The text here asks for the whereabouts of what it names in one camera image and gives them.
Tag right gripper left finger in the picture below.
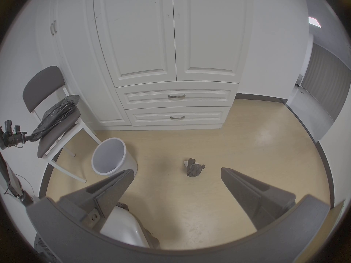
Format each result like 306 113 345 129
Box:
59 169 135 228

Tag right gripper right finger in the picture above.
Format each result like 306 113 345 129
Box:
221 167 297 233

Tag black plastic bag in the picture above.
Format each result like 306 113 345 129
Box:
30 94 80 143

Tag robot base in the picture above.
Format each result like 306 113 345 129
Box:
100 202 161 249

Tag white trash bin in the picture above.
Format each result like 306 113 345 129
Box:
91 138 137 176

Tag crumpled black plastic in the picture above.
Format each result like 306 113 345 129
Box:
186 158 206 177

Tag white chair grey cushions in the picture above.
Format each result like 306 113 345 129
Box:
22 65 102 183

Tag white wardrobe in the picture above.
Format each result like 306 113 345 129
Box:
35 0 255 131

